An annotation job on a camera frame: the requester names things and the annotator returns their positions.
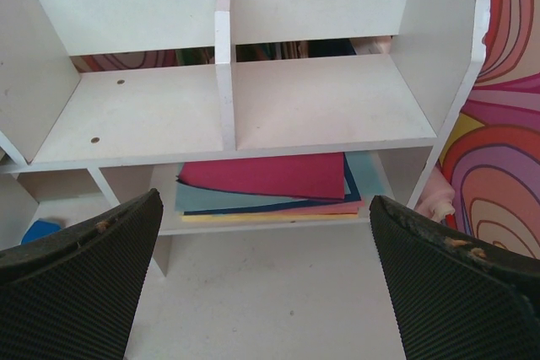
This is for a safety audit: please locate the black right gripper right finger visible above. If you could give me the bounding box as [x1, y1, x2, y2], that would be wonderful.
[370, 196, 539, 359]

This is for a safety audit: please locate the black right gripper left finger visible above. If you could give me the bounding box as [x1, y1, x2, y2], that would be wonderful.
[1, 189, 163, 359]

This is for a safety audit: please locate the white wooden bookshelf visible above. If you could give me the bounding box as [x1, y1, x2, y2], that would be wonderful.
[1, 0, 490, 271]

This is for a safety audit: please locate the blue eraser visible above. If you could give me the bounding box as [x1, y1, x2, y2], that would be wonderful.
[20, 219, 62, 245]

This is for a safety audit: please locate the dark blue paper sheet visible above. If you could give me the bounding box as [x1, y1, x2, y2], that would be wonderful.
[175, 158, 363, 215]

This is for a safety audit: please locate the magenta paper sheet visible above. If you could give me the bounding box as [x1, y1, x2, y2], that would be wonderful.
[177, 153, 345, 201]

